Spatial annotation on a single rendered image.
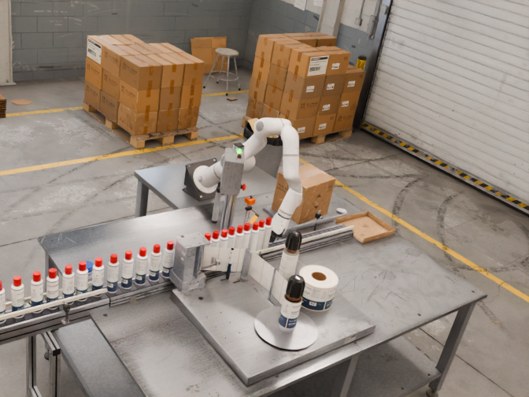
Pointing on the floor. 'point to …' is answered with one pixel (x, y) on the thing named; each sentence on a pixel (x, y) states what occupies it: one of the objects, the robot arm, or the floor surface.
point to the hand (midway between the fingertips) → (271, 239)
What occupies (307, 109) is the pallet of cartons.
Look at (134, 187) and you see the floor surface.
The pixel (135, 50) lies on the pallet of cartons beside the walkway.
